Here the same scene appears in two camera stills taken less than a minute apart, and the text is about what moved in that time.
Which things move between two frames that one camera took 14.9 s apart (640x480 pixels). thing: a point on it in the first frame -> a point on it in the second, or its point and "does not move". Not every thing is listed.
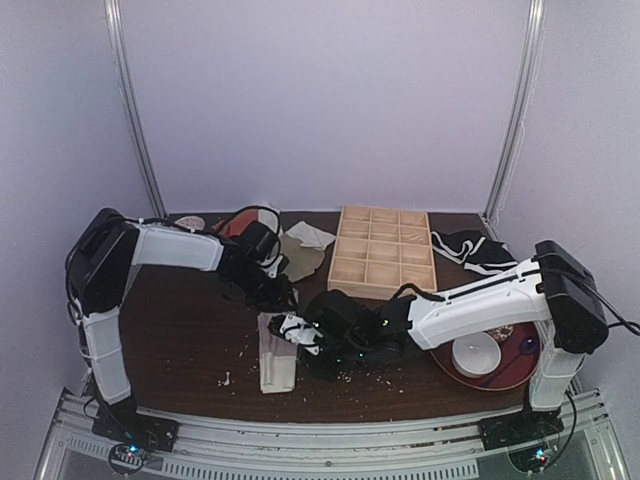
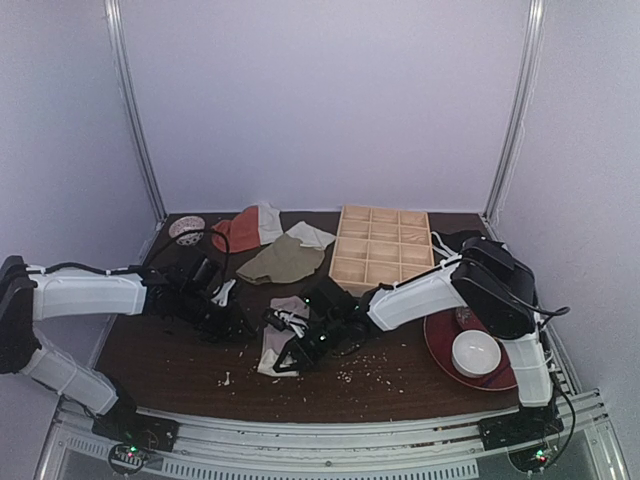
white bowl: [476, 354] does not move
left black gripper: [273, 298] -> [220, 317]
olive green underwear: [304, 245] does not move
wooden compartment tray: [378, 250] does not move
